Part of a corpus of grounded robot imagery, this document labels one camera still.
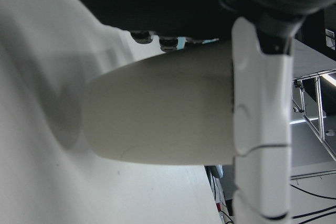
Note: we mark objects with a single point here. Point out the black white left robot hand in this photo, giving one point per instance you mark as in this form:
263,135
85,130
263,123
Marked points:
157,1

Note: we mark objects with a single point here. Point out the beige plastic cup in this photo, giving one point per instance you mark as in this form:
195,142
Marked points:
157,111

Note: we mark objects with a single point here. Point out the aluminium frame scaffold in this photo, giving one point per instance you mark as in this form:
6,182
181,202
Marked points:
320,108

